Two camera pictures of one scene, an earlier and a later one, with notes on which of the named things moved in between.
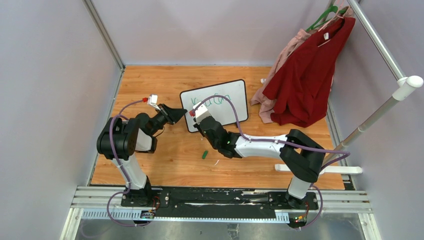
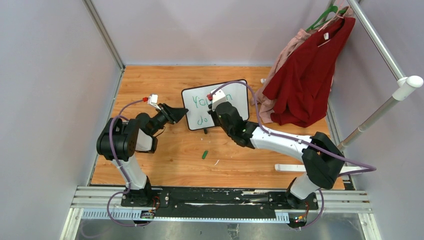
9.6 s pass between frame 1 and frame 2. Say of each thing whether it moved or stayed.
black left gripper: stayed
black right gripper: moved
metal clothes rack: moved
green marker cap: stayed
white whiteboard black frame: stayed
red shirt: stayed
